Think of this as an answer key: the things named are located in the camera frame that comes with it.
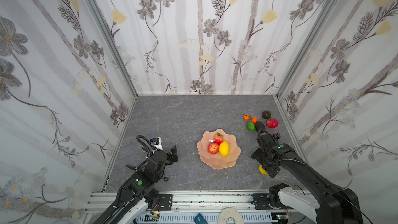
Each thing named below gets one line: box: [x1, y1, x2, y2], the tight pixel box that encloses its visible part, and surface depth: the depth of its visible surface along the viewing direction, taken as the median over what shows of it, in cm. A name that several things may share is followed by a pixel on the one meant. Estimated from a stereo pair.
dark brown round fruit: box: [261, 109, 272, 120], surface depth 107 cm
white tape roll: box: [218, 206, 244, 224], surface depth 72 cm
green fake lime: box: [246, 121, 256, 132], surface depth 100 cm
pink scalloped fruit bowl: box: [196, 128, 241, 170], surface depth 90 cm
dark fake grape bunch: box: [272, 132, 281, 141], surface depth 97 cm
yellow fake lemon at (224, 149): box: [219, 140, 230, 158], surface depth 89 cm
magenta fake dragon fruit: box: [265, 118, 280, 129], surface depth 101 cm
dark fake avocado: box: [254, 120, 266, 132], surface depth 101 cm
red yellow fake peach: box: [207, 142, 220, 155], surface depth 88 cm
